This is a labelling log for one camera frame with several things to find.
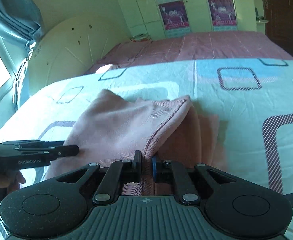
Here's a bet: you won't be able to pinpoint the pink knit sweater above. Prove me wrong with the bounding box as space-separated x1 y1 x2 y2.
46 89 227 196

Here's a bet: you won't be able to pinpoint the person's left hand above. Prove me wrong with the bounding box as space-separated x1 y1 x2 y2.
0 171 26 193

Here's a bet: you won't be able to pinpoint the cream rounded headboard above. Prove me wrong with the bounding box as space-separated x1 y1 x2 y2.
28 13 129 96

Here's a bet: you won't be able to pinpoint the blue patterned bed sheet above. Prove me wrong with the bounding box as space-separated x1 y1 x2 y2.
0 57 293 240

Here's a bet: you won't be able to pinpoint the teal window curtain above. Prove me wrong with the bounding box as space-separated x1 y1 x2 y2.
0 0 44 110

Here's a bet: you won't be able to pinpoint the stack of items on bed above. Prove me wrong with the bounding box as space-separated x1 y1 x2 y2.
130 34 151 42

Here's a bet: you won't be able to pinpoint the red plaid bed cover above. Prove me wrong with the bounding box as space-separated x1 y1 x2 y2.
85 31 293 75

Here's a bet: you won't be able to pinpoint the lower left pink poster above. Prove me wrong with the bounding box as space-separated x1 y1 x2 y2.
159 1 190 38

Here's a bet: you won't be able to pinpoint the lower right pink poster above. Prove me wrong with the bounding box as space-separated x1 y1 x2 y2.
208 0 238 31

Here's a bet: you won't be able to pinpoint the dark wooden door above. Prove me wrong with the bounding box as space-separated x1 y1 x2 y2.
264 0 293 55

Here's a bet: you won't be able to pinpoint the corner wall shelves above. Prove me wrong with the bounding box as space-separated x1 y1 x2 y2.
253 0 269 25

